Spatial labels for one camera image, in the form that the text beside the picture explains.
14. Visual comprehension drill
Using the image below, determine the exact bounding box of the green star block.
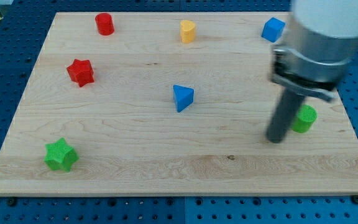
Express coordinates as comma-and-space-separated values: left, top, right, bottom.
44, 138, 79, 172

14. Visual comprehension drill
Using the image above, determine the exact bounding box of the blue triangle block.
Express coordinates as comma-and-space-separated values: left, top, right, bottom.
173, 85, 195, 113

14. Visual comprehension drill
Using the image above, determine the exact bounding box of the yellow heart block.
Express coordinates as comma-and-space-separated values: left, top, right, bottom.
180, 20, 196, 44

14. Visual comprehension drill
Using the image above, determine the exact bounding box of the red star block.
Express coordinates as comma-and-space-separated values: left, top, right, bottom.
67, 58, 94, 87

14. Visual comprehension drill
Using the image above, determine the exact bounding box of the light wooden board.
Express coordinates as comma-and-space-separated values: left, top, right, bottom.
0, 12, 358, 197

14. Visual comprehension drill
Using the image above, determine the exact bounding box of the green cylinder block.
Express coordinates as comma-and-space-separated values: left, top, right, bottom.
291, 105, 318, 133

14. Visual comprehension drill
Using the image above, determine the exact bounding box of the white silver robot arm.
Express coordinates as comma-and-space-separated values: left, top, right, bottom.
271, 0, 358, 101

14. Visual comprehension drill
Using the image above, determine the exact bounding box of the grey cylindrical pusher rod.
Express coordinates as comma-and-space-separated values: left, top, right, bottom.
265, 88, 305, 143

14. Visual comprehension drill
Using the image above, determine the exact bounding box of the red cylinder block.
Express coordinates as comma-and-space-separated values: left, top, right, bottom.
94, 12, 114, 35

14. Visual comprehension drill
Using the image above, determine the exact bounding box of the blue cube block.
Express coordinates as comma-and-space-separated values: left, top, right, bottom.
261, 17, 285, 42

